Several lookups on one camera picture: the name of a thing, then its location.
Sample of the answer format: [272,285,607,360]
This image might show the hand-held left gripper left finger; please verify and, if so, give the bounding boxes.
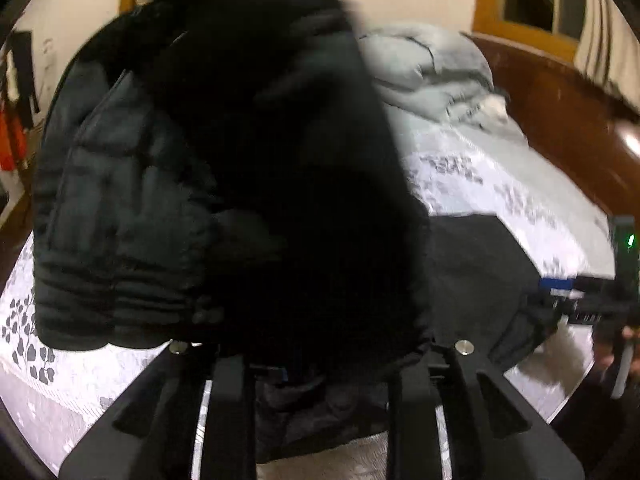
[59,340,257,480]

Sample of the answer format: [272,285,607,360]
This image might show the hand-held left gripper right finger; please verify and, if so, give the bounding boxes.
[387,339,586,480]

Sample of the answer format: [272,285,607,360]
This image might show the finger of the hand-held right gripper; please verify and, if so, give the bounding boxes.
[539,274,617,323]

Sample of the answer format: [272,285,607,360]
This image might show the black padded pants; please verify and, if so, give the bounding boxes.
[32,0,561,463]

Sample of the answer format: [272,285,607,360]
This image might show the person's right forearm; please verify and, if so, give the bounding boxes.
[552,367,640,478]

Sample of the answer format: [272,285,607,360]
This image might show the person's right hand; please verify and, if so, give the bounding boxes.
[594,325,640,383]

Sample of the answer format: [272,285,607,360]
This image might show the purple floral bedspread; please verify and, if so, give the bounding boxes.
[0,125,618,480]

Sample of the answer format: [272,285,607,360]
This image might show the wooden headboard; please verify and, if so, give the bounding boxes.
[467,31,640,226]

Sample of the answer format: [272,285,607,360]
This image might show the small white cloth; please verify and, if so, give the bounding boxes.
[481,95,509,117]

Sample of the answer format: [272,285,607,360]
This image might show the striped curtain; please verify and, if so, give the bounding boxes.
[574,0,640,113]

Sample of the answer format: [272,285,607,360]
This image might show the grey folded duvet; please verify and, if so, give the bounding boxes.
[357,21,528,133]

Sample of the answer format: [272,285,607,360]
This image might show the narrow wooden framed window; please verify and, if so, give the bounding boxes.
[472,0,587,62]

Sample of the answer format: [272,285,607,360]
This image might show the red bag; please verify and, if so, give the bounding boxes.
[0,97,27,172]

